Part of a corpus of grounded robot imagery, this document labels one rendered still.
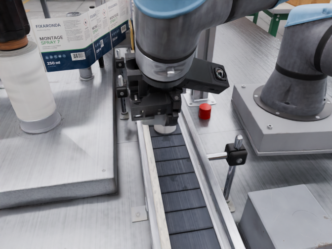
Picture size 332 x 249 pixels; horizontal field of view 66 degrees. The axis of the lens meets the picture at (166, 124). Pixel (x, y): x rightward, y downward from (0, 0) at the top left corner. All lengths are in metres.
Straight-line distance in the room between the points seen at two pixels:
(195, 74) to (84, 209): 0.32
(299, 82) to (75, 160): 0.51
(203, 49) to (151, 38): 0.44
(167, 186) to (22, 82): 0.35
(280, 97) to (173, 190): 0.35
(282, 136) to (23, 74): 0.55
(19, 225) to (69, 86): 0.41
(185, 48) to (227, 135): 0.42
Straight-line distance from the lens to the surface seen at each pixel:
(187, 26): 0.26
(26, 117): 0.63
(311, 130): 0.64
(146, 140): 0.51
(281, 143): 0.63
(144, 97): 0.39
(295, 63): 0.64
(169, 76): 0.31
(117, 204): 0.52
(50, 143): 0.61
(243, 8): 0.29
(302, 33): 0.62
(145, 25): 0.26
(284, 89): 0.66
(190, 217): 0.44
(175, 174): 0.49
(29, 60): 0.57
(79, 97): 0.74
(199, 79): 0.39
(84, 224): 0.51
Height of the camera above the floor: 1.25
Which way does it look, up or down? 38 degrees down
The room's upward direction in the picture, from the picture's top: straight up
